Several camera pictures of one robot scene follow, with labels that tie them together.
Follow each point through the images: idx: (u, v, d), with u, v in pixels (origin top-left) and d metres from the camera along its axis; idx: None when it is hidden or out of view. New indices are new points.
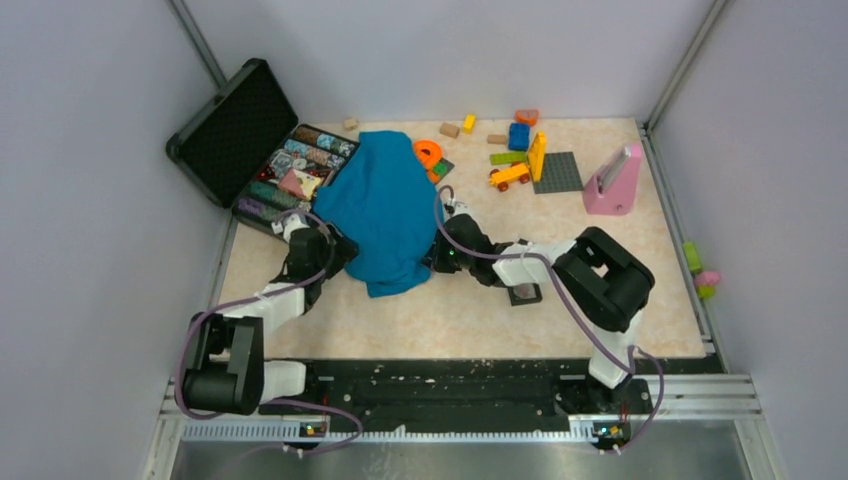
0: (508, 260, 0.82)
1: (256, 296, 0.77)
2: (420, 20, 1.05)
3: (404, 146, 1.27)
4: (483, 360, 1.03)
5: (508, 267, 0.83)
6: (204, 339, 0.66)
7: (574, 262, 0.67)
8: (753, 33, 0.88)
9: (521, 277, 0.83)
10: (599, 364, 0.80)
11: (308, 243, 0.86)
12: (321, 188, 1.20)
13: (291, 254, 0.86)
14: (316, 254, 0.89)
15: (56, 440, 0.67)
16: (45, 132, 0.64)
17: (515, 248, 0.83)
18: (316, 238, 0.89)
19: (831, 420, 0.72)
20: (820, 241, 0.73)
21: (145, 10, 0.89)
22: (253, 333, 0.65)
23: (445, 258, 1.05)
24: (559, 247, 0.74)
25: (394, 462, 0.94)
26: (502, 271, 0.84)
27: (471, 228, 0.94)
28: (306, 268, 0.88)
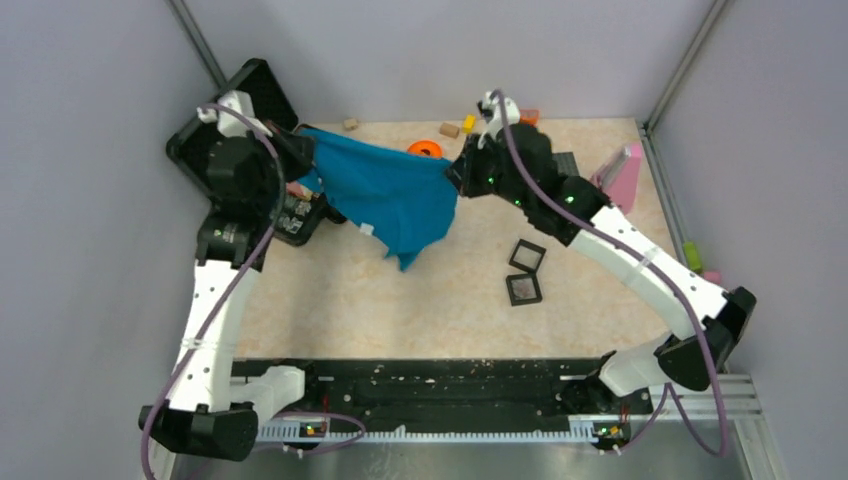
0: (610, 247, 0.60)
1: (191, 341, 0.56)
2: (421, 21, 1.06)
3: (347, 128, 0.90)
4: (483, 360, 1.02)
5: (601, 246, 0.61)
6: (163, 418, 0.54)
7: (724, 339, 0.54)
8: (753, 33, 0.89)
9: (602, 258, 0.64)
10: (612, 372, 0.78)
11: (237, 174, 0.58)
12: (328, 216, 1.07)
13: (217, 190, 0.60)
14: (252, 184, 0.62)
15: (57, 440, 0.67)
16: (46, 132, 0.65)
17: (616, 224, 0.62)
18: (245, 163, 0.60)
19: (833, 421, 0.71)
20: (821, 242, 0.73)
21: (145, 11, 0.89)
22: (210, 432, 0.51)
23: (479, 180, 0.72)
24: (698, 290, 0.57)
25: (394, 463, 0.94)
26: (584, 240, 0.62)
27: (544, 146, 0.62)
28: (246, 208, 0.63)
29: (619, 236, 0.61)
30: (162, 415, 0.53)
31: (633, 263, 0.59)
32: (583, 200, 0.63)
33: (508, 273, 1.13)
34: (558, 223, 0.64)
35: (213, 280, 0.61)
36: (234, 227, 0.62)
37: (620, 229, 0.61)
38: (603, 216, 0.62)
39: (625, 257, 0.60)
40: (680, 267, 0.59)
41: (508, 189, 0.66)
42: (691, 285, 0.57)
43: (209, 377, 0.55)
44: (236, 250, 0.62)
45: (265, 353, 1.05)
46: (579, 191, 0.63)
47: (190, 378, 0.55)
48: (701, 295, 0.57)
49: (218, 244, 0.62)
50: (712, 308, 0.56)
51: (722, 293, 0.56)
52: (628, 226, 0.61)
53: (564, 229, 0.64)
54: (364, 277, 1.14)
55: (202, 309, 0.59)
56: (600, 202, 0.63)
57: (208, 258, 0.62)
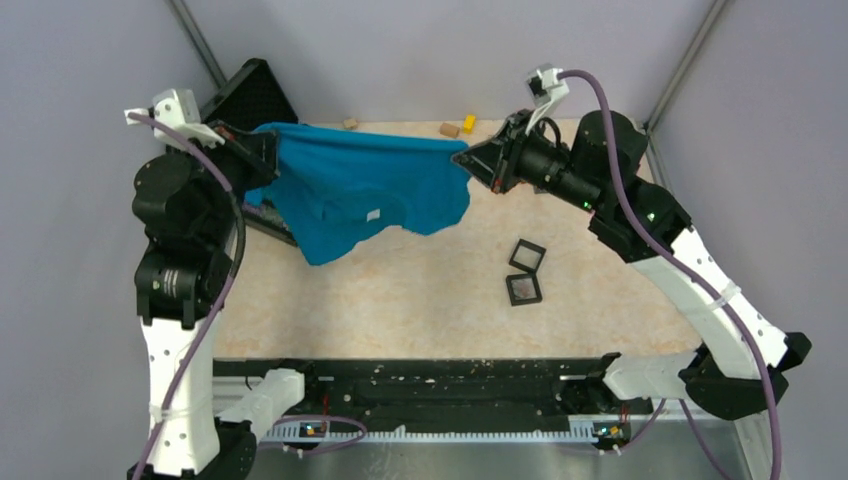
0: (686, 278, 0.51)
1: (159, 413, 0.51)
2: (420, 20, 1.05)
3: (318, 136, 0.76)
4: (483, 360, 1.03)
5: (676, 276, 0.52)
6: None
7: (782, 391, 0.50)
8: (753, 34, 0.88)
9: (668, 285, 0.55)
10: (616, 376, 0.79)
11: (171, 210, 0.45)
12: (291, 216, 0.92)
13: (151, 229, 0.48)
14: (197, 214, 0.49)
15: (58, 440, 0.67)
16: (47, 133, 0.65)
17: (696, 252, 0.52)
18: (182, 193, 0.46)
19: (832, 421, 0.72)
20: (820, 242, 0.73)
21: (146, 12, 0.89)
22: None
23: (521, 174, 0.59)
24: (764, 337, 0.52)
25: (394, 462, 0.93)
26: (657, 262, 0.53)
27: (640, 148, 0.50)
28: (189, 243, 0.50)
29: (696, 267, 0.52)
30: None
31: (708, 300, 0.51)
32: (667, 219, 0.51)
33: (508, 273, 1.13)
34: (631, 238, 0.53)
35: (167, 343, 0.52)
36: (175, 275, 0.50)
37: (698, 258, 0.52)
38: (684, 241, 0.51)
39: (701, 292, 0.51)
40: (749, 306, 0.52)
41: (574, 188, 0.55)
42: (758, 329, 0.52)
43: (187, 441, 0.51)
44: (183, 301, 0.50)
45: (265, 353, 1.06)
46: (661, 205, 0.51)
47: (168, 444, 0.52)
48: (767, 342, 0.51)
49: (159, 297, 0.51)
50: (774, 356, 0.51)
51: (784, 341, 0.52)
52: (704, 255, 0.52)
53: (637, 244, 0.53)
54: (365, 278, 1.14)
55: (161, 373, 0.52)
56: (683, 224, 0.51)
57: (153, 315, 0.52)
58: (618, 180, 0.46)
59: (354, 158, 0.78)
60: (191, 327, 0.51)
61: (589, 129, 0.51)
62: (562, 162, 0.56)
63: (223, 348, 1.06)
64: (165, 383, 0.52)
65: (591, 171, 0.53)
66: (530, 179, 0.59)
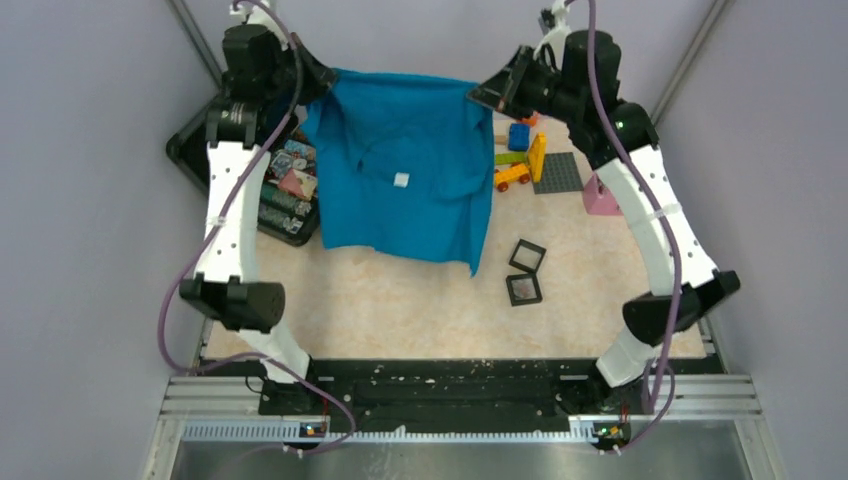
0: (634, 186, 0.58)
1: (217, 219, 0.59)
2: (421, 21, 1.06)
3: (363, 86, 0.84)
4: (484, 360, 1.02)
5: (627, 184, 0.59)
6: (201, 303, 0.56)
7: (692, 309, 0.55)
8: (753, 34, 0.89)
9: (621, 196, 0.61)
10: (607, 359, 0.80)
11: (250, 48, 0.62)
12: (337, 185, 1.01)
13: (231, 66, 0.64)
14: (267, 69, 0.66)
15: (57, 440, 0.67)
16: (48, 135, 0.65)
17: (651, 168, 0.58)
18: (265, 40, 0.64)
19: (831, 420, 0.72)
20: (821, 242, 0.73)
21: (147, 12, 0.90)
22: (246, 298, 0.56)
23: (524, 97, 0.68)
24: (692, 259, 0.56)
25: (394, 463, 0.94)
26: (612, 169, 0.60)
27: (612, 55, 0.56)
28: (255, 89, 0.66)
29: (647, 180, 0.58)
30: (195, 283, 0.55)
31: (647, 209, 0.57)
32: (634, 123, 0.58)
33: (508, 273, 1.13)
34: (596, 140, 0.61)
35: (228, 163, 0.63)
36: (241, 107, 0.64)
37: (652, 173, 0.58)
38: (643, 153, 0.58)
39: (643, 201, 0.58)
40: (688, 229, 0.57)
41: (565, 102, 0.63)
42: (689, 251, 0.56)
43: (237, 250, 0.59)
44: (242, 132, 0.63)
45: None
46: (633, 120, 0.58)
47: (219, 253, 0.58)
48: (693, 264, 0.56)
49: (225, 124, 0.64)
50: (697, 278, 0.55)
51: (711, 269, 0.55)
52: (659, 172, 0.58)
53: (599, 149, 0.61)
54: (365, 277, 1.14)
55: (221, 189, 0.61)
56: (649, 140, 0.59)
57: (219, 139, 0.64)
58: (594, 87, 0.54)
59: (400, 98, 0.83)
60: (252, 147, 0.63)
61: (575, 38, 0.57)
62: (556, 82, 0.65)
63: (222, 348, 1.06)
64: (223, 197, 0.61)
65: (576, 80, 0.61)
66: (532, 100, 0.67)
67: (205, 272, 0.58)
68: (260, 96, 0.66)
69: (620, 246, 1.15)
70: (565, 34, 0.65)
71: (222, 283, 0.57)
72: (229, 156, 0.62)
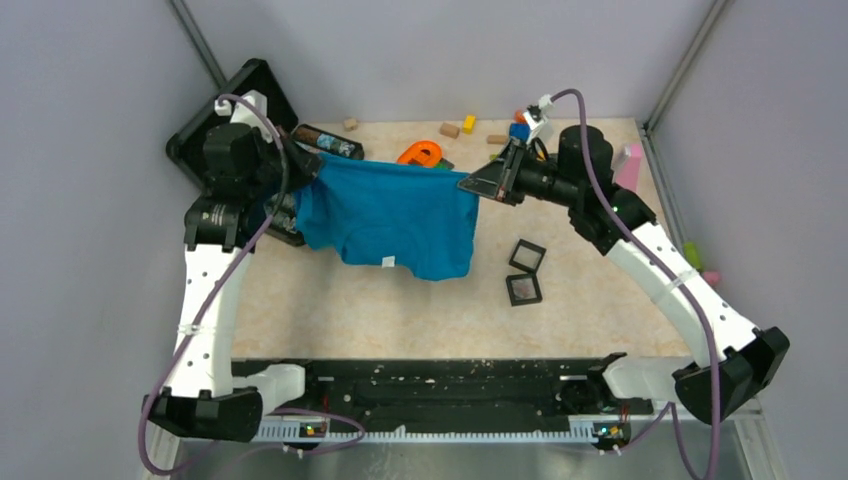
0: (644, 259, 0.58)
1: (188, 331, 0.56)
2: (420, 20, 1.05)
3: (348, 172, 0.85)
4: (483, 360, 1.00)
5: (637, 260, 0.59)
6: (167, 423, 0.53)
7: (747, 375, 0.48)
8: (753, 33, 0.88)
9: (634, 271, 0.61)
10: (620, 375, 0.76)
11: (233, 149, 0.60)
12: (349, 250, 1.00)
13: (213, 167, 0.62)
14: (251, 166, 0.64)
15: (58, 441, 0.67)
16: (47, 135, 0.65)
17: (657, 240, 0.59)
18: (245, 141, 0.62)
19: (830, 421, 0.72)
20: (820, 243, 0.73)
21: (146, 13, 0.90)
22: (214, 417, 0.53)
23: (521, 188, 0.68)
24: (727, 321, 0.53)
25: (394, 463, 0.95)
26: (620, 252, 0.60)
27: (604, 152, 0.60)
28: (238, 190, 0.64)
29: (654, 252, 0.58)
30: (162, 403, 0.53)
31: (664, 280, 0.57)
32: (630, 209, 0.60)
33: (508, 273, 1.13)
34: (598, 231, 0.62)
35: (206, 265, 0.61)
36: (222, 208, 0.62)
37: (658, 245, 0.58)
38: (646, 230, 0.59)
39: (657, 273, 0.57)
40: (712, 293, 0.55)
41: (565, 192, 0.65)
42: (720, 314, 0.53)
43: (209, 361, 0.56)
44: (223, 233, 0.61)
45: (265, 353, 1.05)
46: (628, 205, 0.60)
47: (190, 366, 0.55)
48: (729, 326, 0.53)
49: (207, 226, 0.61)
50: (737, 341, 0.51)
51: (752, 330, 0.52)
52: (666, 245, 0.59)
53: (602, 239, 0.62)
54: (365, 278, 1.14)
55: (196, 294, 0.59)
56: (645, 217, 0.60)
57: (199, 241, 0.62)
58: (593, 179, 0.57)
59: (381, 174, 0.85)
60: (231, 250, 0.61)
61: (568, 137, 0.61)
62: (551, 173, 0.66)
63: None
64: (199, 303, 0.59)
65: (573, 172, 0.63)
66: (529, 191, 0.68)
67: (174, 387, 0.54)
68: (243, 195, 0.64)
69: None
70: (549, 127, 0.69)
71: (191, 397, 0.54)
72: (208, 260, 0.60)
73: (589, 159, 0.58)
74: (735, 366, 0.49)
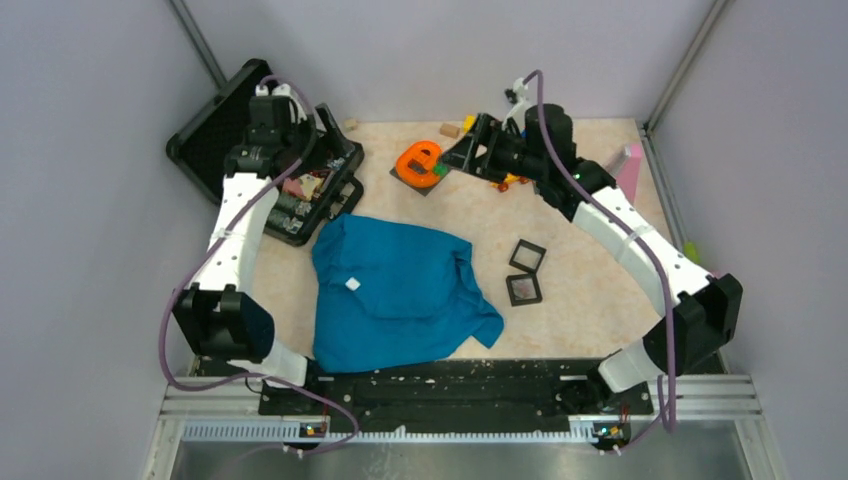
0: (605, 220, 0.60)
1: (221, 236, 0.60)
2: (420, 20, 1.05)
3: (359, 250, 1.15)
4: (483, 360, 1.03)
5: (597, 219, 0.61)
6: (187, 322, 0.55)
7: (698, 313, 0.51)
8: (752, 34, 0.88)
9: (597, 232, 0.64)
10: (610, 366, 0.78)
11: (273, 106, 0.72)
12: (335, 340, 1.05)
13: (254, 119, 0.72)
14: (286, 125, 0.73)
15: (57, 441, 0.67)
16: (47, 134, 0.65)
17: (617, 202, 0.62)
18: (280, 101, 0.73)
19: (831, 421, 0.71)
20: (820, 242, 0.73)
21: (146, 13, 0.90)
22: (240, 310, 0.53)
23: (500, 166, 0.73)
24: (682, 269, 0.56)
25: (394, 463, 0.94)
26: (583, 215, 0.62)
27: (564, 122, 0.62)
28: (270, 140, 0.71)
29: (615, 212, 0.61)
30: (189, 295, 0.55)
31: (622, 236, 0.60)
32: (592, 176, 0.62)
33: (508, 273, 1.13)
34: (563, 198, 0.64)
35: (241, 188, 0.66)
36: (259, 149, 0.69)
37: (618, 206, 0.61)
38: (606, 193, 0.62)
39: (617, 230, 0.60)
40: (669, 247, 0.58)
41: (533, 167, 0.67)
42: (676, 264, 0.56)
43: (237, 262, 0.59)
44: (260, 166, 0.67)
45: None
46: (592, 174, 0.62)
47: (218, 265, 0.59)
48: (685, 273, 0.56)
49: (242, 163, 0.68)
50: (691, 286, 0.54)
51: (704, 276, 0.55)
52: (625, 205, 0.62)
53: (568, 204, 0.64)
54: None
55: (230, 209, 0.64)
56: (605, 182, 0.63)
57: (236, 171, 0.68)
58: (550, 146, 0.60)
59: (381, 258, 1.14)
60: (266, 179, 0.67)
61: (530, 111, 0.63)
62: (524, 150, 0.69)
63: None
64: (231, 216, 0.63)
65: (538, 146, 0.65)
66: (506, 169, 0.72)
67: (201, 283, 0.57)
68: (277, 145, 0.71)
69: None
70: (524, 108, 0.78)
71: (215, 293, 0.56)
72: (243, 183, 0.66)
73: (546, 129, 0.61)
74: (687, 306, 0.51)
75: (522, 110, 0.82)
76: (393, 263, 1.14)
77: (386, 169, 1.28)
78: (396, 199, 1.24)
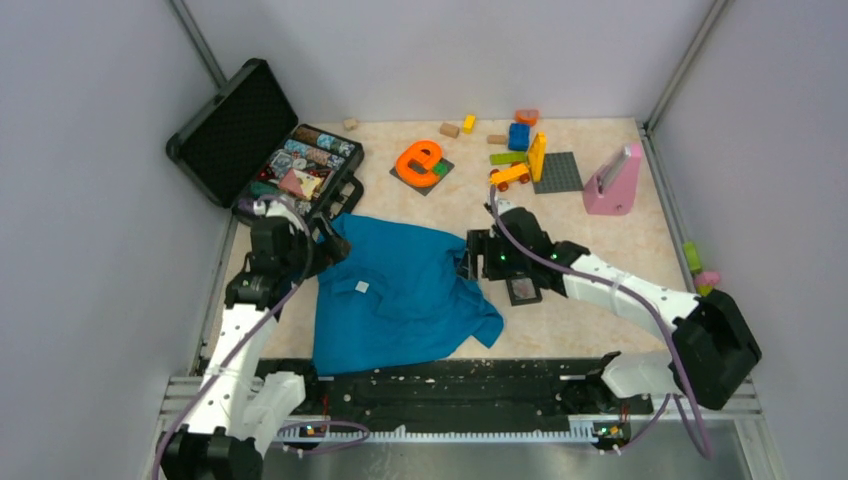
0: (587, 281, 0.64)
1: (215, 374, 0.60)
2: (420, 19, 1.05)
3: (358, 249, 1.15)
4: (483, 360, 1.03)
5: (582, 283, 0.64)
6: (173, 466, 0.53)
7: (701, 336, 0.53)
8: (753, 34, 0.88)
9: (594, 297, 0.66)
10: (616, 374, 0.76)
11: (274, 233, 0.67)
12: (336, 339, 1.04)
13: (254, 247, 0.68)
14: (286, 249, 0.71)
15: (57, 441, 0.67)
16: (47, 132, 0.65)
17: (593, 263, 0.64)
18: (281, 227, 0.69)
19: (831, 422, 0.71)
20: (821, 242, 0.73)
21: (146, 12, 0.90)
22: (226, 456, 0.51)
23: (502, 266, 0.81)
24: (669, 299, 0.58)
25: (393, 463, 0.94)
26: (571, 286, 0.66)
27: (529, 220, 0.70)
28: (272, 267, 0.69)
29: (593, 272, 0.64)
30: (176, 439, 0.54)
31: (605, 288, 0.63)
32: (569, 255, 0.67)
33: None
34: (551, 278, 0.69)
35: (238, 320, 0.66)
36: (260, 278, 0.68)
37: (596, 267, 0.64)
38: (582, 261, 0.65)
39: (599, 286, 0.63)
40: (651, 283, 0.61)
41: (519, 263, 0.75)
42: (662, 294, 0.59)
43: (228, 401, 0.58)
44: (258, 296, 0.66)
45: (265, 352, 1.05)
46: (564, 250, 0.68)
47: (209, 405, 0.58)
48: (672, 302, 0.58)
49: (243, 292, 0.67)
50: (683, 310, 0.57)
51: (692, 297, 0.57)
52: (601, 264, 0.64)
53: (557, 284, 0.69)
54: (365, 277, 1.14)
55: (226, 343, 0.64)
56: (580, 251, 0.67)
57: (237, 301, 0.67)
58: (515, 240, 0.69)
59: (379, 258, 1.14)
60: (264, 309, 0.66)
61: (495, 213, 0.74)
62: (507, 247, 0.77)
63: None
64: (228, 350, 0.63)
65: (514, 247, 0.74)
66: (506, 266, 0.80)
67: (190, 425, 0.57)
68: (278, 271, 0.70)
69: (620, 246, 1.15)
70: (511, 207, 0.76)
71: (205, 435, 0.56)
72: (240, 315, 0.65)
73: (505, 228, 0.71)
74: (687, 332, 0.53)
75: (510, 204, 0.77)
76: (394, 265, 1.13)
77: (387, 170, 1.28)
78: (396, 200, 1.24)
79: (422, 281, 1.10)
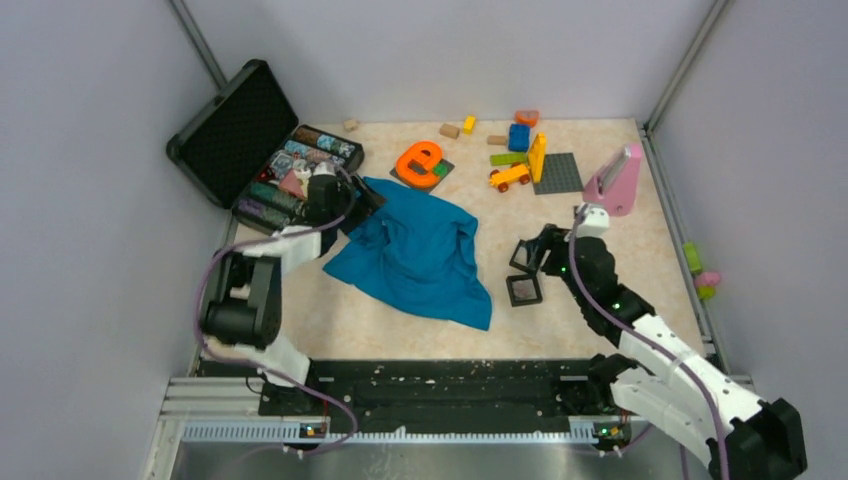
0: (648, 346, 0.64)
1: (275, 236, 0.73)
2: (420, 20, 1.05)
3: (387, 186, 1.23)
4: (483, 360, 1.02)
5: (643, 346, 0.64)
6: (225, 273, 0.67)
7: (755, 441, 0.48)
8: (753, 34, 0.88)
9: (647, 362, 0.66)
10: (626, 392, 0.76)
11: (325, 189, 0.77)
12: (346, 261, 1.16)
13: (308, 198, 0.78)
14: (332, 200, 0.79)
15: (56, 442, 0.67)
16: (45, 133, 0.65)
17: (658, 329, 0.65)
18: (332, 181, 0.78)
19: (830, 421, 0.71)
20: (820, 242, 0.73)
21: (145, 12, 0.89)
22: (269, 267, 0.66)
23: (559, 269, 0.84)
24: (731, 396, 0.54)
25: (393, 463, 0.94)
26: (628, 343, 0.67)
27: (608, 264, 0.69)
28: (323, 216, 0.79)
29: (657, 339, 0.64)
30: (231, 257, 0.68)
31: (666, 361, 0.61)
32: (631, 307, 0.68)
33: (508, 273, 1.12)
34: (607, 327, 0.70)
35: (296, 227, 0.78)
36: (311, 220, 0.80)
37: (659, 333, 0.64)
38: (645, 321, 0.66)
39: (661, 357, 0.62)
40: (717, 371, 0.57)
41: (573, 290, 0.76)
42: (724, 388, 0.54)
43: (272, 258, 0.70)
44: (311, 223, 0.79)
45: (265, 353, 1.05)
46: (629, 301, 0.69)
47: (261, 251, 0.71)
48: (733, 401, 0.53)
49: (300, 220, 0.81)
50: (745, 412, 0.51)
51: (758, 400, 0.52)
52: (667, 332, 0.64)
53: (611, 333, 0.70)
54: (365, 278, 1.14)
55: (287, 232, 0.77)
56: (645, 309, 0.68)
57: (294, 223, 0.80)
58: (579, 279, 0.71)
59: (406, 206, 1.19)
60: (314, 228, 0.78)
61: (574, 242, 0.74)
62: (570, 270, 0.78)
63: (223, 349, 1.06)
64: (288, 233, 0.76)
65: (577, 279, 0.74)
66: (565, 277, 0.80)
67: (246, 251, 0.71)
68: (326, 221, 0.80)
69: (619, 247, 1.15)
70: (598, 226, 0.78)
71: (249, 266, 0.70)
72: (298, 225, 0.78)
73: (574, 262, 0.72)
74: (742, 437, 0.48)
75: (599, 215, 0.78)
76: (412, 216, 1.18)
77: (387, 170, 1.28)
78: None
79: (434, 239, 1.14)
